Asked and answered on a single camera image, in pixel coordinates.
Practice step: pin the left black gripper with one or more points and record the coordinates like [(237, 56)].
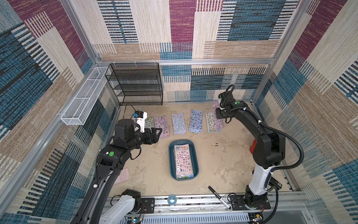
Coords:
[(154, 139)]

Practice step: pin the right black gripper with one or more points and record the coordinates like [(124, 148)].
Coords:
[(220, 113)]

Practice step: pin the pink purple sticker sheet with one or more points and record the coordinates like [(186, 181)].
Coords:
[(161, 122)]

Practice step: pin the white green frog sticker sheet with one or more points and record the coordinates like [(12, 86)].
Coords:
[(211, 123)]

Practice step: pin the light blue sticker sheet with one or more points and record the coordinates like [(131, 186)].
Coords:
[(178, 122)]

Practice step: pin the teal plastic storage box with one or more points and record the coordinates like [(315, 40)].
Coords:
[(193, 158)]

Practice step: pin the penguin sticker sheet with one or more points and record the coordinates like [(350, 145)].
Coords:
[(196, 121)]

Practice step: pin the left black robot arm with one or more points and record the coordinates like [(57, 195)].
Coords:
[(128, 135)]

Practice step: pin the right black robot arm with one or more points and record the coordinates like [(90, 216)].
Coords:
[(267, 148)]

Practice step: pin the red pencil cup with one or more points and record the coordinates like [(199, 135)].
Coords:
[(252, 147)]

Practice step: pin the pink pastel sticker sheet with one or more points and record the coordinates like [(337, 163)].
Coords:
[(183, 162)]

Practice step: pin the pink calculator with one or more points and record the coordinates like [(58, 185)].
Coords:
[(123, 177)]

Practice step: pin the blue tape roll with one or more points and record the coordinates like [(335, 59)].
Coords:
[(172, 200)]

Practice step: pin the black stapler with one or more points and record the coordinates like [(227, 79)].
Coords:
[(273, 183)]

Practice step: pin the black marker pen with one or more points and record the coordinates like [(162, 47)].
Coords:
[(220, 198)]

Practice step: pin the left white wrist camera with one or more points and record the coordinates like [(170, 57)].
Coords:
[(140, 118)]

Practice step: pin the black wire mesh shelf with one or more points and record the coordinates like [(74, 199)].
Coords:
[(136, 83)]

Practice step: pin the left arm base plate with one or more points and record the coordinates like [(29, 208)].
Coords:
[(134, 206)]

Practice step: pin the white wire mesh basket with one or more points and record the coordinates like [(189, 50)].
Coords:
[(81, 106)]

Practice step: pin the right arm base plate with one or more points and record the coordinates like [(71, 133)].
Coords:
[(239, 202)]

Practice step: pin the white cable duct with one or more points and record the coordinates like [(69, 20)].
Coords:
[(227, 218)]

